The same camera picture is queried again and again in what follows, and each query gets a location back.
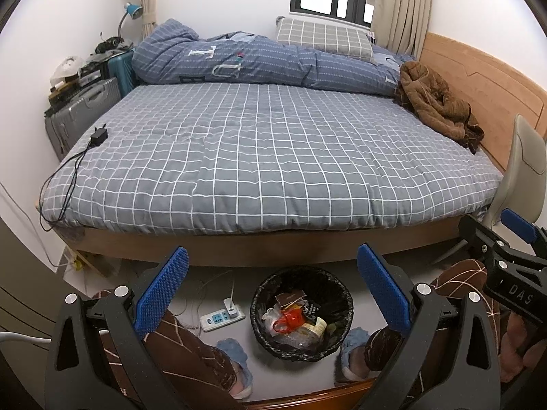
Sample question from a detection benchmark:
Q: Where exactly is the person's left leg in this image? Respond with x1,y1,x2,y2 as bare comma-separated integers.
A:
100,290,240,400

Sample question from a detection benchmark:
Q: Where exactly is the grey checked pillow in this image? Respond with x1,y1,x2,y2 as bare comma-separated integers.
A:
276,17,373,61

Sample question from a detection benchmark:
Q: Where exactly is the wooden headboard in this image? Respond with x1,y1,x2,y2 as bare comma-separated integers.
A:
416,32,547,172

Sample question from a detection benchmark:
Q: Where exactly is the white power strip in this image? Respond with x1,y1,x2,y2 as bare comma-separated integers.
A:
200,305,246,333

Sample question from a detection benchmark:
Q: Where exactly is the black cable bundle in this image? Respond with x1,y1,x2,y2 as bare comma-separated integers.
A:
93,32,134,57

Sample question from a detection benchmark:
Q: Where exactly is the wooden furniture edge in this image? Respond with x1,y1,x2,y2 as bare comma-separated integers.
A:
233,378,381,410

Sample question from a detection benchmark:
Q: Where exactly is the brown jacket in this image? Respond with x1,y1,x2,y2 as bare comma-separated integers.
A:
393,60,485,154

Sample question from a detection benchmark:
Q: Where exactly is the person's right leg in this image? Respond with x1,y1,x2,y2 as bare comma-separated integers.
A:
363,258,503,372

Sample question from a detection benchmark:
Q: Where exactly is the blue desk lamp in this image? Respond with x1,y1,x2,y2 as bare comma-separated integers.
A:
116,2,144,43

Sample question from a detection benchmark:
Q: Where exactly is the person's leg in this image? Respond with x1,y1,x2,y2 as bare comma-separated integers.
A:
363,258,503,372
100,290,240,400

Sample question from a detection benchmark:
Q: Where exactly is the white helmet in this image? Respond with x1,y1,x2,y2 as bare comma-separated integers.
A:
50,55,84,88

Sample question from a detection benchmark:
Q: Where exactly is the beige chair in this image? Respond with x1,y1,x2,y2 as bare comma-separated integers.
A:
431,113,547,265

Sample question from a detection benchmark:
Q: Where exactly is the black trash bin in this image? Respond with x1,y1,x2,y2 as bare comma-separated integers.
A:
250,266,355,361

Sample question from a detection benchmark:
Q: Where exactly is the brown cookie box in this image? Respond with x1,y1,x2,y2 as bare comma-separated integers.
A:
275,290,307,310

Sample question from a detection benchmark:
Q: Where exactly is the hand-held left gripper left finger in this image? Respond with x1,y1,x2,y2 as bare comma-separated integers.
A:
49,245,191,410

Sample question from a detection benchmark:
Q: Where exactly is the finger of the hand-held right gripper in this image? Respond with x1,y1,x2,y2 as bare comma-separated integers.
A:
458,215,513,272
501,208,547,258

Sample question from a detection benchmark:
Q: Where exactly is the grey suitcase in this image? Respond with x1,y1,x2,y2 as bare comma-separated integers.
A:
45,78,121,161

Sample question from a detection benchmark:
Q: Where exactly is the white charger with cable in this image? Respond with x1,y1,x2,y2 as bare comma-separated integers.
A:
184,270,241,317

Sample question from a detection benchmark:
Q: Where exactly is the person's right hand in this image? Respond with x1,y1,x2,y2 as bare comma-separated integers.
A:
500,314,541,383

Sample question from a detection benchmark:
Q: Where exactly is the light blue printed pillow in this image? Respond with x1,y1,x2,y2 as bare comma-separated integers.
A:
370,43,415,69

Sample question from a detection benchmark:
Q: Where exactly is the blue striped duvet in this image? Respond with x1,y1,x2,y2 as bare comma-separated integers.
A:
132,18,404,97

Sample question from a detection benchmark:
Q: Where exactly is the blue fluffy slipper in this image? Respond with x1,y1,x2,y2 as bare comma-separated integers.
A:
216,337,254,400
339,328,377,383

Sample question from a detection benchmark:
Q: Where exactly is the black charger with cable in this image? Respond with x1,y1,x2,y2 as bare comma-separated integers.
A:
38,125,108,225

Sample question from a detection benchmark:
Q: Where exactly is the teal suitcase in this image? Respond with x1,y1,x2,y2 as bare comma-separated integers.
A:
107,50,138,98

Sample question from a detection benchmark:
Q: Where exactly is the bed with grey checked sheet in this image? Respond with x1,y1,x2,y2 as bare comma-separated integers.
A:
34,81,505,268

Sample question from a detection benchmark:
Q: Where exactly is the yellow yogurt cup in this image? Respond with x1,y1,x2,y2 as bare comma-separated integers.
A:
299,317,329,344

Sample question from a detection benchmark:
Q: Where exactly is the clear bubble wrap bag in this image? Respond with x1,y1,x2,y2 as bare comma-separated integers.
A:
273,332,319,351

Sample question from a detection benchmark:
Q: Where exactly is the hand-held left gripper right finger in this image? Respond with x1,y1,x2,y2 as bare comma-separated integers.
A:
357,243,503,410

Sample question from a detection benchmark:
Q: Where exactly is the beige curtain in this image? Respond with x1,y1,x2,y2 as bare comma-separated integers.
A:
136,0,160,45
372,0,437,54

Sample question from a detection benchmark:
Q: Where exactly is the red plastic bag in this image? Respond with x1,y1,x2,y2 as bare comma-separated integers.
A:
272,310,305,334

